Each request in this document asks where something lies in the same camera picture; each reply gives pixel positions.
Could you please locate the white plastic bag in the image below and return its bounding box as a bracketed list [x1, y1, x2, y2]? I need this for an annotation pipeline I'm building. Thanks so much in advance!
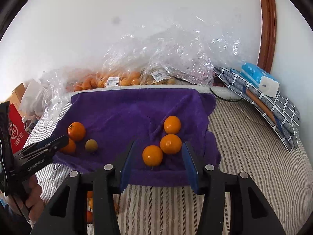
[19, 79, 47, 117]

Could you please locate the brown wooden door frame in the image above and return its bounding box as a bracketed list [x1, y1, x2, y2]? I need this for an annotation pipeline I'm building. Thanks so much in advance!
[257, 0, 277, 73]

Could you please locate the green brown longan fruit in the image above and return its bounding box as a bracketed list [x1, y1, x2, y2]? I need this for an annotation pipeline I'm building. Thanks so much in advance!
[85, 139, 98, 152]

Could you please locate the black cable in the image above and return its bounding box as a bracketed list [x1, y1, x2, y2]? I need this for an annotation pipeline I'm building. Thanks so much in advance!
[208, 86, 243, 102]

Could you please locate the purple towel covered tray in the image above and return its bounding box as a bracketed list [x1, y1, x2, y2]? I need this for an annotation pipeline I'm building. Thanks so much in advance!
[53, 89, 221, 187]

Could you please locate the crumpled clear plastic bag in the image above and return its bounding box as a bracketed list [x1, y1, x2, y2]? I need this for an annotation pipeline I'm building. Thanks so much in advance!
[103, 15, 249, 87]

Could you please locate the checked blue cloth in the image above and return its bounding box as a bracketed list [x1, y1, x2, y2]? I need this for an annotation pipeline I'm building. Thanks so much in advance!
[214, 67, 300, 152]

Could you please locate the small round orange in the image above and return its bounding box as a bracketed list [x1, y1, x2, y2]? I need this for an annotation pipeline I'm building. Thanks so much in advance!
[163, 116, 181, 134]

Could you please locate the blue tissue pack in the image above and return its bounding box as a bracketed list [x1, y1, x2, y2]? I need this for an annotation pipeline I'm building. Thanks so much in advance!
[240, 63, 280, 97]

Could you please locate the clear plastic bag left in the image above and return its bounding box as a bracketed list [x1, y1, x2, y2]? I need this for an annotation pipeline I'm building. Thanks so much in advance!
[40, 69, 71, 126]

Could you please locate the small red fruit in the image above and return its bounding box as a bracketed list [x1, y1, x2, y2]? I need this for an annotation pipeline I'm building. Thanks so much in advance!
[86, 211, 93, 224]

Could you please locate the large mandarin with stem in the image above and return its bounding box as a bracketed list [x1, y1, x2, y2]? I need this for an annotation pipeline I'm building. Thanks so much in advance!
[67, 122, 86, 142]

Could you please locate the oval kumquat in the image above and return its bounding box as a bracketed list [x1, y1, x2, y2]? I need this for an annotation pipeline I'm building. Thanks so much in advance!
[88, 197, 93, 212]
[142, 145, 163, 167]

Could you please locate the oval kumquat top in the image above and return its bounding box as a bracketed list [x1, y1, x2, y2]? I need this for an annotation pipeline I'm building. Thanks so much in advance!
[142, 145, 163, 167]

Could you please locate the person's left hand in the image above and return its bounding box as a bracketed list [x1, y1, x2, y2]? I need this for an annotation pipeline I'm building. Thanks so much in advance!
[4, 175, 44, 223]

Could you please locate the striped mattress cover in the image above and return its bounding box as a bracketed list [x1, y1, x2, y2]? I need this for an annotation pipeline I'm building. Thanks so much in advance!
[24, 98, 313, 235]

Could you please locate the bag of longans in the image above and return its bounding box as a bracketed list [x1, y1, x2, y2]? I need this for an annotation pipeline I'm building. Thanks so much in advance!
[139, 64, 176, 85]

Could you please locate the red paper shopping bag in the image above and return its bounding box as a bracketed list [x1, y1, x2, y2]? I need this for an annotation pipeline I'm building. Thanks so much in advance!
[9, 104, 29, 154]

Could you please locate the bag of oranges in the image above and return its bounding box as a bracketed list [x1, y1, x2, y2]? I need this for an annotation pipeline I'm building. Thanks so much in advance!
[66, 61, 147, 92]

